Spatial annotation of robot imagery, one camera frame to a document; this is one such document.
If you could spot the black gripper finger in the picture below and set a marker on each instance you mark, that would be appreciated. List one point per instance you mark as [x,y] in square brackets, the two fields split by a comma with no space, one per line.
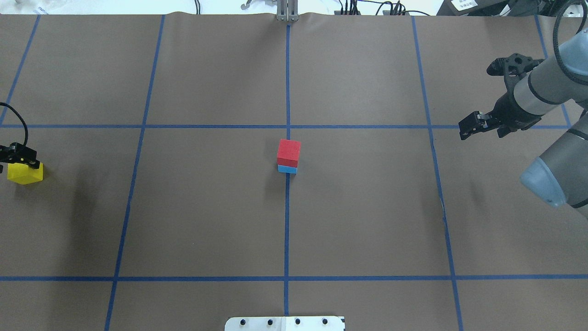
[18,153]

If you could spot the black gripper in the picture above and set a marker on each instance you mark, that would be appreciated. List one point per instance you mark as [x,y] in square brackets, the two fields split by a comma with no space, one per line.
[505,111]

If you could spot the yellow block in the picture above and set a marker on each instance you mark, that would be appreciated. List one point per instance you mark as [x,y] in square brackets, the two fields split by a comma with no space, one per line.
[23,174]

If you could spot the red block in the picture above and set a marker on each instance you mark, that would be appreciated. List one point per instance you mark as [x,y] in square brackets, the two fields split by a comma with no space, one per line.
[288,153]

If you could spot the blue block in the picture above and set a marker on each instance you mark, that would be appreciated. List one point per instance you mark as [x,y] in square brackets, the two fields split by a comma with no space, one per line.
[287,169]

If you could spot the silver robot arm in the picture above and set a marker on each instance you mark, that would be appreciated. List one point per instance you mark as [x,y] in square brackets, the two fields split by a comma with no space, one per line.
[545,94]

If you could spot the brown paper table cover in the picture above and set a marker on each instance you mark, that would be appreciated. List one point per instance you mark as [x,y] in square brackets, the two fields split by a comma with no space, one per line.
[162,208]

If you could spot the aluminium frame post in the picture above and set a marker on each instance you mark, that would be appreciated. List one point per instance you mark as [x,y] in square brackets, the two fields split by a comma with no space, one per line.
[287,10]

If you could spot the white camera mast pedestal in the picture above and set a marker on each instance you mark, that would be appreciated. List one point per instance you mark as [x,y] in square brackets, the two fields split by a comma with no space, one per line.
[286,323]

